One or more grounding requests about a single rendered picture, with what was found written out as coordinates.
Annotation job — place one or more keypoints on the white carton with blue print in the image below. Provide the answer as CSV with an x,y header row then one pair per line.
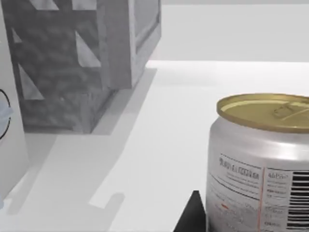
x,y
9,135

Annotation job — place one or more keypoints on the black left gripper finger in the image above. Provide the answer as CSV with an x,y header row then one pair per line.
x,y
194,217

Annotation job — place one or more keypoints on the grey lattice crate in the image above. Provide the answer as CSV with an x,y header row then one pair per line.
x,y
72,65

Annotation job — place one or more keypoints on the silver can with gold lid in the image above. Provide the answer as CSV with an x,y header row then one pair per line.
x,y
260,169

